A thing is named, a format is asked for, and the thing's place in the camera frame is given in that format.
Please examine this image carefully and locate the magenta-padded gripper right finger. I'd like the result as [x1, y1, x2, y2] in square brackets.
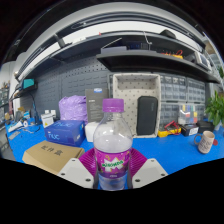
[126, 147, 169, 190]

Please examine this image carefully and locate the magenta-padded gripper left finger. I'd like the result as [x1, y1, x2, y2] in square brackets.
[56, 147, 100, 190]

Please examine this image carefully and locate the clear bottle with purple cap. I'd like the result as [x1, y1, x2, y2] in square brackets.
[92, 97, 134, 192]

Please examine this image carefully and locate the brown cardboard box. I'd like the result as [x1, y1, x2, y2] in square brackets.
[21, 139, 86, 176]

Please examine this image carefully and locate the blue product box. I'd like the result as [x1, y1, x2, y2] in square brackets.
[43, 119, 86, 148]

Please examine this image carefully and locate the yellow multimeter with red leads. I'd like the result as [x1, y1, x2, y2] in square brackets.
[157, 120, 183, 138]

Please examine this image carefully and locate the white carton box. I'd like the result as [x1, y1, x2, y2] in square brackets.
[84, 121, 101, 143]

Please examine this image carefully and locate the black zip case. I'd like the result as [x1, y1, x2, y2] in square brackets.
[136, 95, 159, 136]

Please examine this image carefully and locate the black box with white label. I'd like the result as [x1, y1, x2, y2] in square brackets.
[179, 123, 200, 137]

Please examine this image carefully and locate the small white labelled box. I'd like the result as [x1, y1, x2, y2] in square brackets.
[40, 113, 55, 129]

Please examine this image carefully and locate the beige mug with grey dashes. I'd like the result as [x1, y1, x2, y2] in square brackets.
[193, 130, 216, 155]

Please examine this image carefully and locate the purple plastic bag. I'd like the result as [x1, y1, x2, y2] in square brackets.
[58, 94, 89, 125]

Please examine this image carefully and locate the clear box with coloured parts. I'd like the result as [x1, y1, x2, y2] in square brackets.
[177, 103, 198, 126]

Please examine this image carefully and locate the dark grey upright box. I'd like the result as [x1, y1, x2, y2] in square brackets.
[84, 87, 110, 124]

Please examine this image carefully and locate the black flat box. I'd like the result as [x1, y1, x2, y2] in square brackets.
[196, 120, 215, 134]

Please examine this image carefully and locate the black gooseneck lamp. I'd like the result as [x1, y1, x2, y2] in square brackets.
[28, 91, 42, 125]

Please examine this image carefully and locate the white perforated tray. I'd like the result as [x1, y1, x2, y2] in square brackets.
[112, 72, 162, 139]

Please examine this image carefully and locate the potted green plant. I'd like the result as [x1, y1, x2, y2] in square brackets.
[204, 90, 224, 132]

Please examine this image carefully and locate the teal box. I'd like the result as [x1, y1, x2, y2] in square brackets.
[22, 78, 36, 90]

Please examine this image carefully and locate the white shelf rack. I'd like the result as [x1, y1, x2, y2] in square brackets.
[208, 43, 224, 81]

